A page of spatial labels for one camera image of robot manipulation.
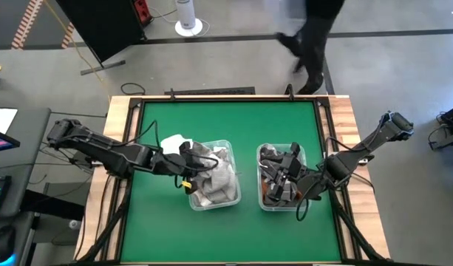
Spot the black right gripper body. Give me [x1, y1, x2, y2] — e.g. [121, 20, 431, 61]
[279, 142, 308, 179]

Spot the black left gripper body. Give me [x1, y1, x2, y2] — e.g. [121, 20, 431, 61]
[176, 141, 207, 177]

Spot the dark gray microfiber towel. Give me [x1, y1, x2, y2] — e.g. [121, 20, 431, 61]
[259, 144, 304, 208]

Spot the clear plastic bin with label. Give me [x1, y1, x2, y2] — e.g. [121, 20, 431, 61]
[255, 143, 312, 213]

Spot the small gray waffle towel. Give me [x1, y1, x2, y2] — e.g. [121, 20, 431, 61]
[191, 142, 222, 163]

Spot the white checked kitchen towel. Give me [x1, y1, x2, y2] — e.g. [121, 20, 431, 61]
[160, 134, 229, 156]

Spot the light gray waffle towel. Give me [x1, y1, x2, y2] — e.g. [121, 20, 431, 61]
[198, 158, 238, 206]

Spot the green table mat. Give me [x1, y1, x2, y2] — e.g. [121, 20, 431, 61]
[120, 101, 341, 263]

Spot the black slotted bar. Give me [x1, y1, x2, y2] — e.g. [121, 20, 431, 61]
[164, 86, 256, 96]

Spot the person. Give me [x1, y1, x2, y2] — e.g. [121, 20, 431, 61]
[276, 0, 346, 95]

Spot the white cylindrical appliance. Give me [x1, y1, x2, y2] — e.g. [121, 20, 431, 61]
[174, 0, 204, 38]

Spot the red box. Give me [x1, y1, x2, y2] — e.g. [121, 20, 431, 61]
[133, 0, 154, 24]

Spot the gray desk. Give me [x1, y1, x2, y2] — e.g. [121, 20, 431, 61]
[0, 106, 52, 219]

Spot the black standing panel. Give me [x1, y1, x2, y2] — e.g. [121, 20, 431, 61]
[55, 0, 146, 77]

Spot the desk monitor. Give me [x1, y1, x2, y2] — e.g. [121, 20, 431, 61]
[0, 127, 21, 153]

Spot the white paper sheet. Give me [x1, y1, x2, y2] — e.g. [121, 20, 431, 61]
[0, 107, 18, 136]

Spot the black computer mouse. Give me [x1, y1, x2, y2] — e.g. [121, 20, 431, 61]
[0, 225, 16, 264]

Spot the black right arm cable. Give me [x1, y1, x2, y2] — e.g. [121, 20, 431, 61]
[294, 184, 323, 222]

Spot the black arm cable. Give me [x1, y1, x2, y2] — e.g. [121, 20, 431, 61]
[294, 184, 323, 222]
[135, 120, 161, 149]

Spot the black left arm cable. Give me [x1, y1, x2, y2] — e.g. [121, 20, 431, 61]
[135, 120, 161, 149]

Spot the black coiled floor cable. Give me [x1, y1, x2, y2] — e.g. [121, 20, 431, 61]
[120, 82, 147, 96]

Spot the yellow cable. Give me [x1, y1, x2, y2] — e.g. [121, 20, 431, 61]
[43, 0, 105, 86]

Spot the black equipment with cables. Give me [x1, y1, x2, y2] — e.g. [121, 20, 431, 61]
[428, 103, 453, 151]

